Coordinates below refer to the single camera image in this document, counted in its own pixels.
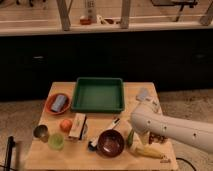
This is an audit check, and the red white background bottle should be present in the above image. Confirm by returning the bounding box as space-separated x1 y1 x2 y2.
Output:
80 0 97 25

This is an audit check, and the orange fruit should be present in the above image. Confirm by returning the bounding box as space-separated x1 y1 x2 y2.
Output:
59 119 72 132

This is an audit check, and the wooden block brush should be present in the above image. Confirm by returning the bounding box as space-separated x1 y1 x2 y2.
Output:
68 113 87 140

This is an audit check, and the green plastic cup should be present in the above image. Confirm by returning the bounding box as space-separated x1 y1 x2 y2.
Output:
48 133 64 150

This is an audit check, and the black floor cable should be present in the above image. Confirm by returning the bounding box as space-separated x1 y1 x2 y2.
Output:
175 156 201 171

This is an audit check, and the metal cup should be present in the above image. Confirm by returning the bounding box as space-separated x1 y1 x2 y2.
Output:
33 125 49 143

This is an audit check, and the grey folded cloth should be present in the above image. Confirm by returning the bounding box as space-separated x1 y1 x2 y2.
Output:
136 88 151 102

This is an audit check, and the bunch of red grapes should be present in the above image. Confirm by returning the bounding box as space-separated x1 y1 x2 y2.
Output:
149 133 168 144

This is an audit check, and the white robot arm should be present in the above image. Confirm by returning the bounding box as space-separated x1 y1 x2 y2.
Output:
130 102 213 154

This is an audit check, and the yellow corn cob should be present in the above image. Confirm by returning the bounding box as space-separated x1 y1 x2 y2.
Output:
130 145 164 159

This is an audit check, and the dark red bowl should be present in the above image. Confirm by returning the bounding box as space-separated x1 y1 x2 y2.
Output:
97 129 125 158

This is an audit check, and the black stand at left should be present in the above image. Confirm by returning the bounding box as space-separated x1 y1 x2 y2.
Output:
3 136 15 171

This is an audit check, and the grey cylindrical can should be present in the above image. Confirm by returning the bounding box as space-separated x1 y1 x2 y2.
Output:
51 94 67 112

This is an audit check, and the green plastic tray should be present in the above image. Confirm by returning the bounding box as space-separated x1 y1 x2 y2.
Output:
71 77 125 113

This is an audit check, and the orange bowl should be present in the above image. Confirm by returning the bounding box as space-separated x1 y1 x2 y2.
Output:
44 93 71 115

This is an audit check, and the green pepper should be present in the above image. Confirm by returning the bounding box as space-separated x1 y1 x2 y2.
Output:
127 129 134 147

